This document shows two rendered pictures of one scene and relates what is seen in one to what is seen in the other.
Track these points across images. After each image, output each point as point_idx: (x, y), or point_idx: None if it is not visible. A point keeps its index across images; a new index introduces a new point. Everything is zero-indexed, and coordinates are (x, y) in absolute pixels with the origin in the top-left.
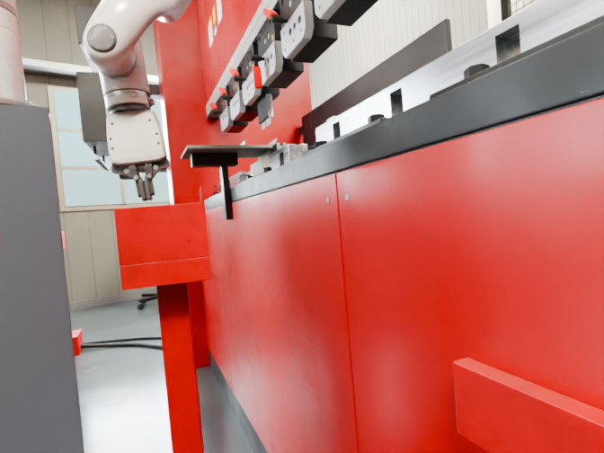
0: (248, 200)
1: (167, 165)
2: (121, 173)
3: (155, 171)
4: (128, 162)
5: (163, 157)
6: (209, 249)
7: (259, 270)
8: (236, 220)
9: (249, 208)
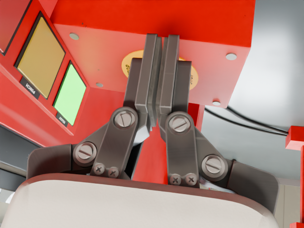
0: (16, 125)
1: (39, 149)
2: (236, 161)
3: (95, 137)
4: (189, 196)
5: (27, 180)
6: (151, 154)
7: (44, 4)
8: (76, 131)
9: (20, 112)
